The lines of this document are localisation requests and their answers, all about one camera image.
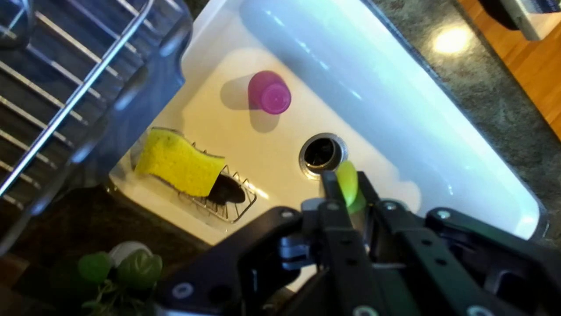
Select yellow sponge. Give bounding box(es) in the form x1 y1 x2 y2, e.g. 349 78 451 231
135 129 226 197

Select small potted plant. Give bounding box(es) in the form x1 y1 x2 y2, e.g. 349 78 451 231
77 241 163 316

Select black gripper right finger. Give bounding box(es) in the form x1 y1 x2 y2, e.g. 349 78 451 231
358 173 523 316

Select steel dish rack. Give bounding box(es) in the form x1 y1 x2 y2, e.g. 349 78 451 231
0 0 193 255

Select purple plastic cup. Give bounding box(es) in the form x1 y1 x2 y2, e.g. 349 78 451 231
247 71 291 116

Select wire sponge holder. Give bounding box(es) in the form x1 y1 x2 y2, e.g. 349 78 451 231
179 167 258 224

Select white kitchen sink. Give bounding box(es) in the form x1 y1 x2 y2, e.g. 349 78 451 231
111 0 545 245

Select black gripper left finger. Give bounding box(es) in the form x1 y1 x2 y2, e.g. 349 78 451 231
319 173 379 316

